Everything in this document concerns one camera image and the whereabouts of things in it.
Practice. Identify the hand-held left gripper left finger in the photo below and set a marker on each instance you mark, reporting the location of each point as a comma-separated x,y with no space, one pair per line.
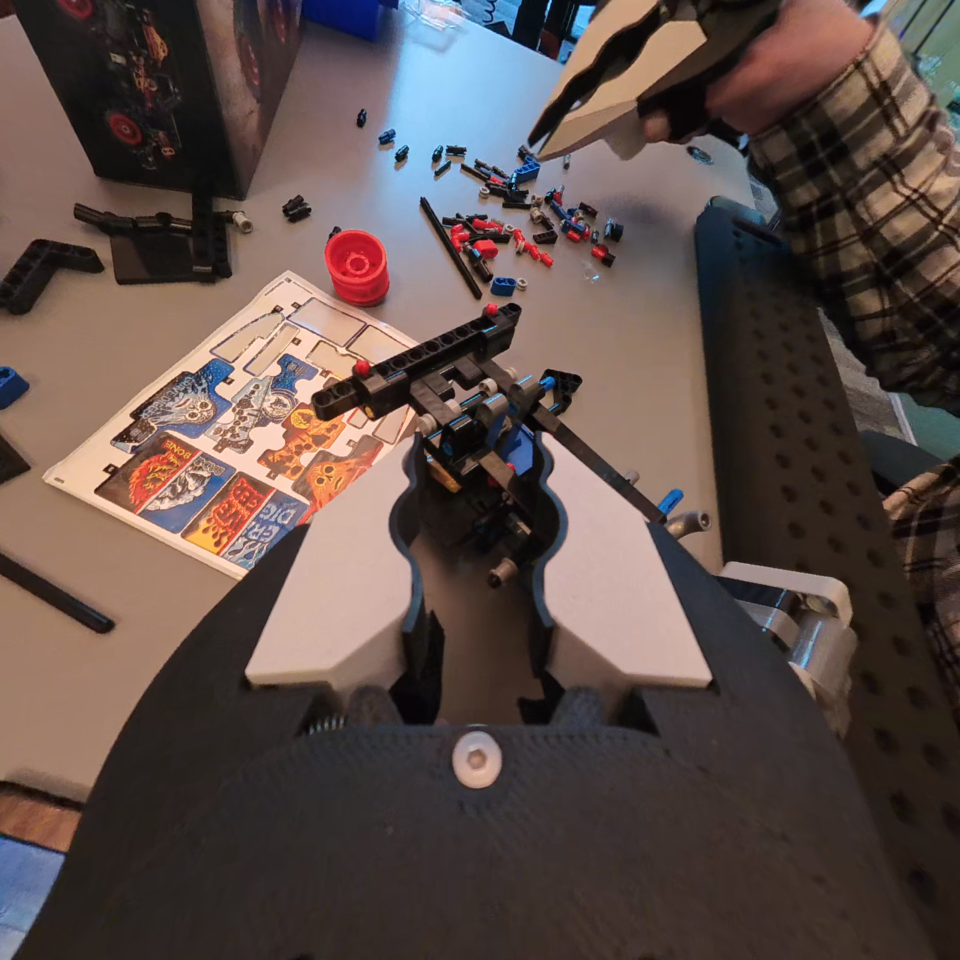
337,600

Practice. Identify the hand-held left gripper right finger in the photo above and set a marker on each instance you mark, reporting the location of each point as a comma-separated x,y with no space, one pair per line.
622,600

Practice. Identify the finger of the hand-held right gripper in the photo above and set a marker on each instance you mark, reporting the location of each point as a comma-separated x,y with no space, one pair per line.
645,86
600,30

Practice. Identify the pile of small brick parts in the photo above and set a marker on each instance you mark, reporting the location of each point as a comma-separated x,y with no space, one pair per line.
525,174

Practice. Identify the black brick chassis assembly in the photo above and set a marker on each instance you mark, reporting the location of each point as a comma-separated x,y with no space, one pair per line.
420,360

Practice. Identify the person's right forearm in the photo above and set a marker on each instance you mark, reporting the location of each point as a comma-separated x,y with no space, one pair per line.
862,187

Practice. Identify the grey desk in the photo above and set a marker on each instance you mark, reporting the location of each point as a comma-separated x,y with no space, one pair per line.
75,697

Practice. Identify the person's right hand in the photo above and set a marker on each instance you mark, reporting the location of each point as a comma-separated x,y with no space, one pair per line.
795,60

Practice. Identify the dark chair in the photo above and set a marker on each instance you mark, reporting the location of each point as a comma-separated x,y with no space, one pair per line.
540,26

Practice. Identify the clear plastic bag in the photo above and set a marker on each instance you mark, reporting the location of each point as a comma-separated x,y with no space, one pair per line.
450,19

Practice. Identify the black bush with red pin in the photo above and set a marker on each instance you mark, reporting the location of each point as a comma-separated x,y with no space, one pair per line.
604,256

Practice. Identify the clear plastic scrap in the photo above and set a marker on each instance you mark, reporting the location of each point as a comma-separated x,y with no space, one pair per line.
592,274

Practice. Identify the sticker sheet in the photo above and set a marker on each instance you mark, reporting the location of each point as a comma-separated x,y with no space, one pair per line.
187,450

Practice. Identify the black dimpled panel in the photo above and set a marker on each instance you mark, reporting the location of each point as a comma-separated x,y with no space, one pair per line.
787,450

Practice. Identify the red and black connector block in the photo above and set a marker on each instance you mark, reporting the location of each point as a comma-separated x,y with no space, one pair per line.
485,248

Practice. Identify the blue axle connector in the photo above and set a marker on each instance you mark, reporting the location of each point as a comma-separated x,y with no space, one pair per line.
502,285

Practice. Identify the long black axle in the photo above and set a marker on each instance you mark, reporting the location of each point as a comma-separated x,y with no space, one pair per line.
450,247

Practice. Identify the blue bin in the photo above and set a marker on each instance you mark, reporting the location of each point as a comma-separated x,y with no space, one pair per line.
345,9

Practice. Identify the black rod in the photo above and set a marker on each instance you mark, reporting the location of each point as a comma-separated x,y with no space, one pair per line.
60,596

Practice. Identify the black chair armrest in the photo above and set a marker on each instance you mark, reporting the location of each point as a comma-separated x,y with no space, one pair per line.
900,457

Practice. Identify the person's plaid shirt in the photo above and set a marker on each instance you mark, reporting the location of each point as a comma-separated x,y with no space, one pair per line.
930,540

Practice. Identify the red wheel rim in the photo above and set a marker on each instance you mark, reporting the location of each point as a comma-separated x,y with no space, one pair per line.
356,262

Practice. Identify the black square plate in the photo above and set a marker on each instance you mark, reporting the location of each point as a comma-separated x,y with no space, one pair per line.
9,457

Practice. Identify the black plate subassembly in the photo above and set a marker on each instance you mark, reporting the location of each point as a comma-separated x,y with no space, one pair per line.
165,255

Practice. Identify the small blue connector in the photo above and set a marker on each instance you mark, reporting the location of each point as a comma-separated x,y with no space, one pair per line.
9,386

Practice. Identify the black angled beam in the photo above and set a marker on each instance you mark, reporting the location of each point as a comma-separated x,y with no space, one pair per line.
37,274

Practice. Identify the dark toy truck box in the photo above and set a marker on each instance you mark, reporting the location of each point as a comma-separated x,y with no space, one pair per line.
150,90

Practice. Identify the white and silver bracket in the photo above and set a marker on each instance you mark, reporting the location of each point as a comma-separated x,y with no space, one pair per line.
795,592

